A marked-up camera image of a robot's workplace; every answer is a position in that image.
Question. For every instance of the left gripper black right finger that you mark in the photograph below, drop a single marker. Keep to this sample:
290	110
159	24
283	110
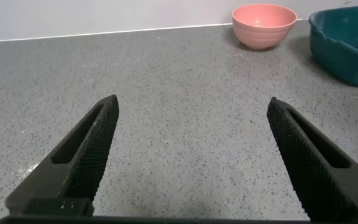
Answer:
315	168

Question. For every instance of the teal square plastic basin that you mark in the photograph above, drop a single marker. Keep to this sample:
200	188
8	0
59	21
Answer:
343	59

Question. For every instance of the pink ribbed plastic bowl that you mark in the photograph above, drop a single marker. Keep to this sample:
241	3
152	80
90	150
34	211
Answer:
263	31

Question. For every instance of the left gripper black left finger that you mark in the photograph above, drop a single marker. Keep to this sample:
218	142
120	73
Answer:
85	161

